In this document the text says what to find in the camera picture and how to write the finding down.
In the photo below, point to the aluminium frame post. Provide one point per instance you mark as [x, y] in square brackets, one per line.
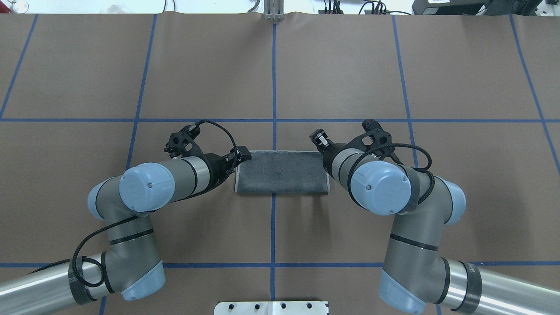
[273, 10]

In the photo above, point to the pink and grey towel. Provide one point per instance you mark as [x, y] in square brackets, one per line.
[282, 172]

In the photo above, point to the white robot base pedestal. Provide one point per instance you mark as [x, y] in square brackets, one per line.
[272, 308]

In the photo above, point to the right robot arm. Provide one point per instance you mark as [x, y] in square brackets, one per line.
[414, 274]

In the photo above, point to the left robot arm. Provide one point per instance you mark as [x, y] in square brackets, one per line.
[123, 256]

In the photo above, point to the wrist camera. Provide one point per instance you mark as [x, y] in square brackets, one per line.
[182, 143]
[374, 137]

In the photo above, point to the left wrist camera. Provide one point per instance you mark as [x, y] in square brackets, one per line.
[182, 143]

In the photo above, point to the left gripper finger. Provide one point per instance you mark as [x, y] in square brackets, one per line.
[243, 155]

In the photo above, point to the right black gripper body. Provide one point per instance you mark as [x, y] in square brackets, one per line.
[327, 149]

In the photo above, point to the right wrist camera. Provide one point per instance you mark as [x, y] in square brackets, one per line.
[374, 137]

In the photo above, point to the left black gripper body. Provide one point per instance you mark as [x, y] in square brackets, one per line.
[216, 167]

